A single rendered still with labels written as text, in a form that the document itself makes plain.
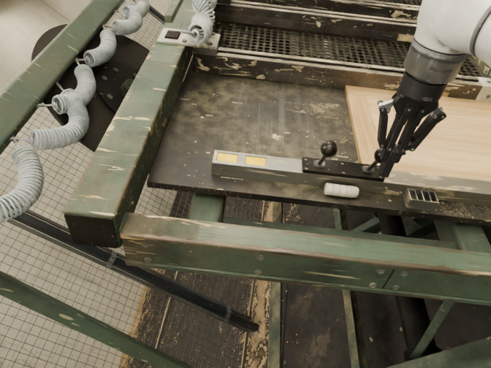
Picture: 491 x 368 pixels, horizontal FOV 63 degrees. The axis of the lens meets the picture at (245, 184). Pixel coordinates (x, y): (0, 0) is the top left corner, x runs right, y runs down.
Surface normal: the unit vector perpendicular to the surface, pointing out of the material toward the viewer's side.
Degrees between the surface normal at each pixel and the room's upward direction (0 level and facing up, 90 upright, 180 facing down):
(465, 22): 46
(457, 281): 90
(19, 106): 90
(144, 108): 54
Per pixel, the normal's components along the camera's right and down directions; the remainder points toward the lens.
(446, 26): -0.82, 0.47
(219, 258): -0.07, 0.69
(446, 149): 0.08, -0.71
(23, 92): 0.65, -0.51
